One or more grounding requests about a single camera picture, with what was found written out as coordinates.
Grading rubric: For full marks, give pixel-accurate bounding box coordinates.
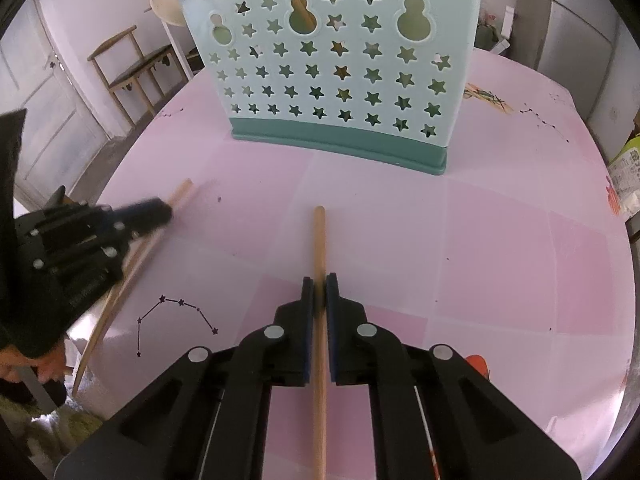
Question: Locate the grey refrigerator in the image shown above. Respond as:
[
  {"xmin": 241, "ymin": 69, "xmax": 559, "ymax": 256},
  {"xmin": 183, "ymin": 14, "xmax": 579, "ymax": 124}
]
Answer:
[{"xmin": 545, "ymin": 0, "xmax": 640, "ymax": 161}]

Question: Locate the teal star-holed utensil holder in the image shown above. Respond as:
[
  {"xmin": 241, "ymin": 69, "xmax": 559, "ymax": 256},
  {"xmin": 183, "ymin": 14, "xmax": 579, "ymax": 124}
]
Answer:
[{"xmin": 177, "ymin": 0, "xmax": 488, "ymax": 176}]

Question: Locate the white panelled door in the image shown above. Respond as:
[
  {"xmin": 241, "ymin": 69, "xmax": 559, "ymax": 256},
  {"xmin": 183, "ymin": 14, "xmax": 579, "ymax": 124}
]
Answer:
[{"xmin": 0, "ymin": 0, "xmax": 108, "ymax": 201}]

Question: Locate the small white box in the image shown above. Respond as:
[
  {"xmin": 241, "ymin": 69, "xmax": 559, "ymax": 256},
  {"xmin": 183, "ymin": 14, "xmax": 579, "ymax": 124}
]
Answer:
[{"xmin": 492, "ymin": 7, "xmax": 513, "ymax": 56}]

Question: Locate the yellow and white rice bag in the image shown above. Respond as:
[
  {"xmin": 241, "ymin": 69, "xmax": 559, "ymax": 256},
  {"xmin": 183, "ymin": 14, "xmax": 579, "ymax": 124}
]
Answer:
[{"xmin": 607, "ymin": 135, "xmax": 640, "ymax": 218}]

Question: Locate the wooden chair with dark seat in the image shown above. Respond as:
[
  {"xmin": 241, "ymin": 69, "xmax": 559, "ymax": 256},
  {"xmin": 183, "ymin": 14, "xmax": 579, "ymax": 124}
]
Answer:
[{"xmin": 87, "ymin": 25, "xmax": 193, "ymax": 128}]

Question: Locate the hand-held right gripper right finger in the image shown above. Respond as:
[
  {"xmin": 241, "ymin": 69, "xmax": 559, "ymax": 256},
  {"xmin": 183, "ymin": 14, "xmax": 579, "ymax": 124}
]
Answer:
[{"xmin": 325, "ymin": 272, "xmax": 583, "ymax": 480}]

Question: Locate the person's left hand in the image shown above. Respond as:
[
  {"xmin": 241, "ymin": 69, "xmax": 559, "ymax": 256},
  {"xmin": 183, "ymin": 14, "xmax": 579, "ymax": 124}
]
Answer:
[{"xmin": 0, "ymin": 342, "xmax": 68, "ymax": 381}]

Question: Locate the pink printed tablecloth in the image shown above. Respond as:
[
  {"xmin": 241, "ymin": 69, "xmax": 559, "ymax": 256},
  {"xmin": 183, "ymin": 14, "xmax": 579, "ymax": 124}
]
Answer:
[{"xmin": 65, "ymin": 47, "xmax": 631, "ymax": 480}]

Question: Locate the white fluffy fleece clothing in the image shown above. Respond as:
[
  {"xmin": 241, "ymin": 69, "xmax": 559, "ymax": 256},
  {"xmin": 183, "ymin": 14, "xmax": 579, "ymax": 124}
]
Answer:
[{"xmin": 30, "ymin": 400, "xmax": 106, "ymax": 461}]

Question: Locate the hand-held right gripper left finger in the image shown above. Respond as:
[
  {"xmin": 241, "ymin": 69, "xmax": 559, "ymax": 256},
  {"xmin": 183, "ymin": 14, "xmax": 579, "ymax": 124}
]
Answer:
[{"xmin": 54, "ymin": 275, "xmax": 316, "ymax": 480}]

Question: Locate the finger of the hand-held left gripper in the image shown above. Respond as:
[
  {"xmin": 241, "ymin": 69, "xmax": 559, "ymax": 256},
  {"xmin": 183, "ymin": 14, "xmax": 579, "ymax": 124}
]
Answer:
[
  {"xmin": 15, "ymin": 187, "xmax": 173, "ymax": 242},
  {"xmin": 32, "ymin": 217, "xmax": 173, "ymax": 281}
]

